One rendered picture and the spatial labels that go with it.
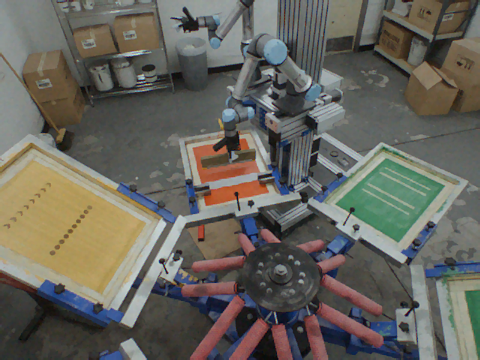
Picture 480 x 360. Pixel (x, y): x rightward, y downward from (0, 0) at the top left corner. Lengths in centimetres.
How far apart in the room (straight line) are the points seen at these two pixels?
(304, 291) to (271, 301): 13
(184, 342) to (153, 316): 32
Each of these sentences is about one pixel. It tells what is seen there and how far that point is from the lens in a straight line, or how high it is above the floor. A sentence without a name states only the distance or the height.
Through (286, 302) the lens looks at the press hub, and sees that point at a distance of 127.
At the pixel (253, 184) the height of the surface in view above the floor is 95.
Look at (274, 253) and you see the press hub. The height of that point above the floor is 131.
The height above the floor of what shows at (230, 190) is 95.
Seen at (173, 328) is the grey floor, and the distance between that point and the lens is 270.
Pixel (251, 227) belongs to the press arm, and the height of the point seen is 104.
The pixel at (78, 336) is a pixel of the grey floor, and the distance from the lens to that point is 292.
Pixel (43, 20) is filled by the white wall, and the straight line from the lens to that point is 552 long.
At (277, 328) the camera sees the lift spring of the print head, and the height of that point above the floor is 126.
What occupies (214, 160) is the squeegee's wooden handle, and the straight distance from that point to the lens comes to 207.
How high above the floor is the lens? 244
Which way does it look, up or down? 43 degrees down
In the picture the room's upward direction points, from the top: 3 degrees counter-clockwise
